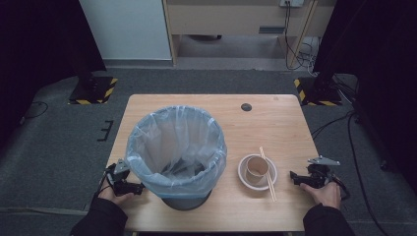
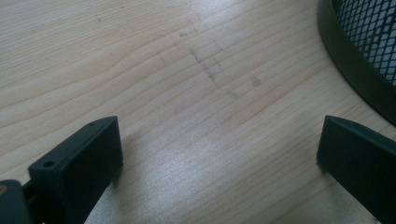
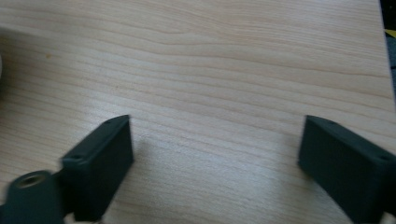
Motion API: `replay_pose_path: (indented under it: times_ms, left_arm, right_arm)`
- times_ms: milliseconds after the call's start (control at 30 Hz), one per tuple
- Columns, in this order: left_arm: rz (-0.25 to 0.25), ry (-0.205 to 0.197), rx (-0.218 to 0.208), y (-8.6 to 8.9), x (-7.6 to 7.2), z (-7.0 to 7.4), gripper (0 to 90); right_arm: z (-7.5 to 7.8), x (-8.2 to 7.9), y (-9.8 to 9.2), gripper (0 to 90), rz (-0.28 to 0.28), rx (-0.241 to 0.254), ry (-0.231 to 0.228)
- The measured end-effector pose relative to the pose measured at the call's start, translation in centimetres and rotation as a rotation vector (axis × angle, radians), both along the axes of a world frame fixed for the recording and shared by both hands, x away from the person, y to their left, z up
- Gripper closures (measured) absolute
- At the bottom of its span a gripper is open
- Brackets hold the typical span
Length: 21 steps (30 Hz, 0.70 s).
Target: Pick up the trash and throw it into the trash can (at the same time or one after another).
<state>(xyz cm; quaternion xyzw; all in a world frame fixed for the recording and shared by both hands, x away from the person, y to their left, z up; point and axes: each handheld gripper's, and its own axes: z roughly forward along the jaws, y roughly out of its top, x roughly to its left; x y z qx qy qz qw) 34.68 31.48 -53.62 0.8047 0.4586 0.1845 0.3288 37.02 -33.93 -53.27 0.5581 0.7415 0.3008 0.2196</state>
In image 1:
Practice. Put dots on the grey power strip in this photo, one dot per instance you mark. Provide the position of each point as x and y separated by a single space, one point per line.
291 2

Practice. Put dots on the dark grey trash bin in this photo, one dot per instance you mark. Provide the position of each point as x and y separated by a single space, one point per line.
187 202

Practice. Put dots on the person's left hand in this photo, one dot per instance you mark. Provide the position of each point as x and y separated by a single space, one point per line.
113 196

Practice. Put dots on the black stand base hazard stripes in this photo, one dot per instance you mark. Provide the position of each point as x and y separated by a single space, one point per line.
95 91
319 93

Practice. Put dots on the trash bin with blue liner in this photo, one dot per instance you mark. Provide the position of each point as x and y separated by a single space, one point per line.
154 141

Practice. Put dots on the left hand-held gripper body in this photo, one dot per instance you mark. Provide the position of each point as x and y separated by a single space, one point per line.
118 177

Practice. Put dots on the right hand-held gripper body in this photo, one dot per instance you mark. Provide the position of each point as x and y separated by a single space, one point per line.
319 175

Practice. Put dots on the white paper bowl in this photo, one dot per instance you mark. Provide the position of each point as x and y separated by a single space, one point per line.
246 179

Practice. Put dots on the brown paper cup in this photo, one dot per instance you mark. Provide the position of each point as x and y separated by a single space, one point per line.
257 166

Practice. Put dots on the person's right hand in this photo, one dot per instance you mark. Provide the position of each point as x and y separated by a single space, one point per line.
324 195

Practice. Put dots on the black curtain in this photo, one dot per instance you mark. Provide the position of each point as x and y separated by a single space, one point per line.
39 49
377 49

